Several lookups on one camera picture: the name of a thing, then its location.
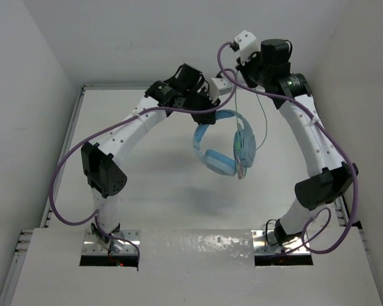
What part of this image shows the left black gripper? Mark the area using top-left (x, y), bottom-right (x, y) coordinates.
top-left (181, 86), bottom-right (219, 126)

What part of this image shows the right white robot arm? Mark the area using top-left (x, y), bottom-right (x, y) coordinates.
top-left (233, 32), bottom-right (358, 245)

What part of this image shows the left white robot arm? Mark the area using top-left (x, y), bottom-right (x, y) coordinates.
top-left (80, 64), bottom-right (229, 246)

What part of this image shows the white front cover board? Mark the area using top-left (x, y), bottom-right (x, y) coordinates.
top-left (11, 228), bottom-right (381, 305)

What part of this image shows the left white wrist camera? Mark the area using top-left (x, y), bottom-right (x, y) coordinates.
top-left (209, 78), bottom-right (233, 101)

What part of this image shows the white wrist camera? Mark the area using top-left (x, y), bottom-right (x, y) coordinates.
top-left (209, 78), bottom-right (233, 101)
top-left (231, 30), bottom-right (260, 62)

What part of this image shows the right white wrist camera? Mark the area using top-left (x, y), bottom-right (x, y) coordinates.
top-left (231, 30), bottom-right (260, 62)

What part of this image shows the black cable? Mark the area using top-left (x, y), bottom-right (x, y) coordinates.
top-left (264, 218), bottom-right (283, 248)

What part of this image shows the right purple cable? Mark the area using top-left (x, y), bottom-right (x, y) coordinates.
top-left (216, 41), bottom-right (361, 255)

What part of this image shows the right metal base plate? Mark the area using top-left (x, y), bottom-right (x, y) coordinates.
top-left (252, 228), bottom-right (313, 256)

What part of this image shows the metal base plate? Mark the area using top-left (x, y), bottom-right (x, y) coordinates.
top-left (82, 229), bottom-right (140, 256)
top-left (252, 228), bottom-right (313, 256)

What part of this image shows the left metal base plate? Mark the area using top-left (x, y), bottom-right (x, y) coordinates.
top-left (82, 229), bottom-right (140, 256)

